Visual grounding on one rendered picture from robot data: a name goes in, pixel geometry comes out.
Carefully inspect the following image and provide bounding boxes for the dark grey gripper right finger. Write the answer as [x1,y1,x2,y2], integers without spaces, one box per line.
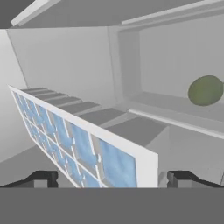
[166,170,224,189]

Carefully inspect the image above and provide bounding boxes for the green round fruit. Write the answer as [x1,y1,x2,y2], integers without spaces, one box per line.
[187,74,224,107]

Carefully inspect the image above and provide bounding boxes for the white freezer compartment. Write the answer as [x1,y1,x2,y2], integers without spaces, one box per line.
[0,0,224,187]

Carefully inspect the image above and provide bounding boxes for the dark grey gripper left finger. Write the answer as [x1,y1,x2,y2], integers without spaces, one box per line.
[0,170,60,189]

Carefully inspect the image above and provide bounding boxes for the white ice cube tray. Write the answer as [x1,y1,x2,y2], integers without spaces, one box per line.
[8,84,170,189]

